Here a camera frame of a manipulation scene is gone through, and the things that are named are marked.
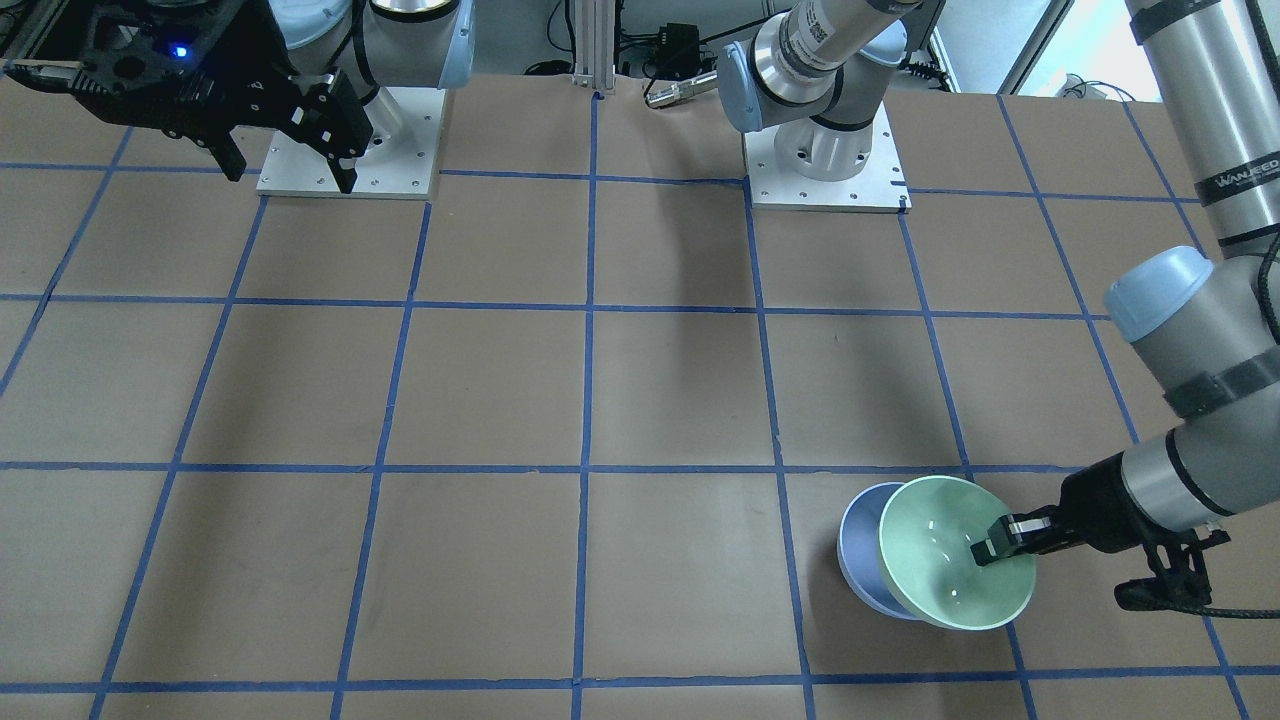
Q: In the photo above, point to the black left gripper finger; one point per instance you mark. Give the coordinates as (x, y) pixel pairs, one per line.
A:
(1031, 530)
(991, 550)

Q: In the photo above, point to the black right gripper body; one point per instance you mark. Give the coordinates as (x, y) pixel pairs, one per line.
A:
(262, 72)

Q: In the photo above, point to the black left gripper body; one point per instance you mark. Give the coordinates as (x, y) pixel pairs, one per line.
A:
(1092, 505)

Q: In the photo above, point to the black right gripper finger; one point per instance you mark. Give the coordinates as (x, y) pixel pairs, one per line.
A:
(326, 114)

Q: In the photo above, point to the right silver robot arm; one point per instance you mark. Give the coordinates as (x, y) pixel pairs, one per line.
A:
(402, 57)

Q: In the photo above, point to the blue bowl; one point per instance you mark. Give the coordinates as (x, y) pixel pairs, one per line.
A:
(857, 550)

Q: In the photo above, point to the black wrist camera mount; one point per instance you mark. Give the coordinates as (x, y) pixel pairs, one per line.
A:
(1180, 581)

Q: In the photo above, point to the aluminium frame post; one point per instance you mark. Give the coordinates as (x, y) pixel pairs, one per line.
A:
(593, 44)

